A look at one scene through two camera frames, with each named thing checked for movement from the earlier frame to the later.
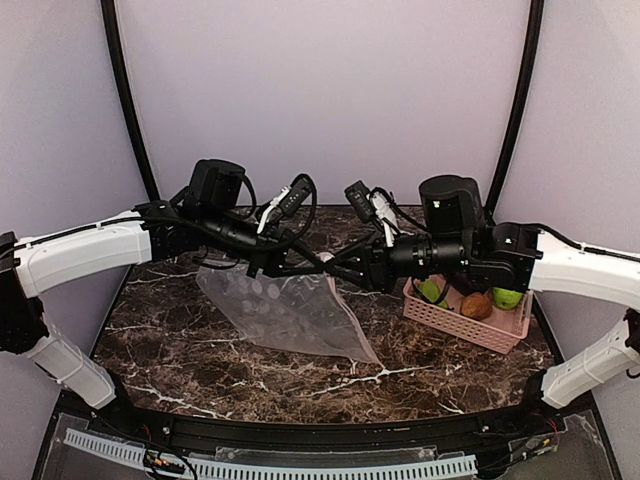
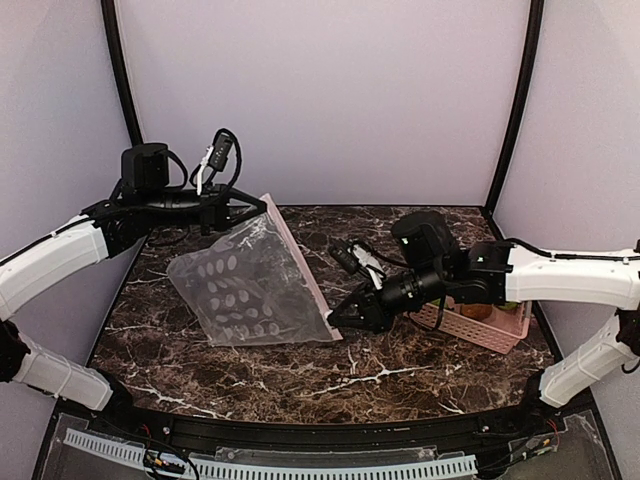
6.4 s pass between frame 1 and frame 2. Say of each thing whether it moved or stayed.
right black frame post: stayed
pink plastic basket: stayed
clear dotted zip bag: moved
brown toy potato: stayed
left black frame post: stayed
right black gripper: moved
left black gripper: moved
